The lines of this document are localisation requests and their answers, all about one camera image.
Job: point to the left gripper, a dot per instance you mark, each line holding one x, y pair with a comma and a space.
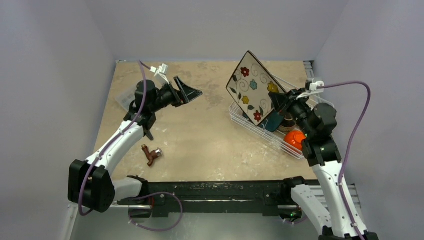
188, 93

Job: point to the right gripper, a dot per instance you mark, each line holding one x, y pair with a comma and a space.
289, 103

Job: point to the dark teal plate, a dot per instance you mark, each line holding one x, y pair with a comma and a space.
270, 123

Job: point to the brown glazed bowl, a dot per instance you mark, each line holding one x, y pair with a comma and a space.
287, 125

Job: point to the square floral plate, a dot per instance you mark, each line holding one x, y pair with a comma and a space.
250, 85

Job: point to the orange bowl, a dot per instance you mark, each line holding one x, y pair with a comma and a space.
294, 139

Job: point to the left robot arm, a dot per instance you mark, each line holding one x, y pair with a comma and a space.
90, 181

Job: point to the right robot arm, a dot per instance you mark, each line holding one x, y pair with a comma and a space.
339, 219

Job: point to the clear plastic organizer box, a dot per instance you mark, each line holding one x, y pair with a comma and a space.
125, 98

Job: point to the brown pipe fitting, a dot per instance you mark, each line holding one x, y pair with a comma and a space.
151, 155

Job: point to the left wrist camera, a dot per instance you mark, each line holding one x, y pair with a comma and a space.
160, 73

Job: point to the white wire dish rack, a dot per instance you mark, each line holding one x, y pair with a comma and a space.
275, 138

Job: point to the black base frame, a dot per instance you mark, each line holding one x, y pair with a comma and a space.
270, 198

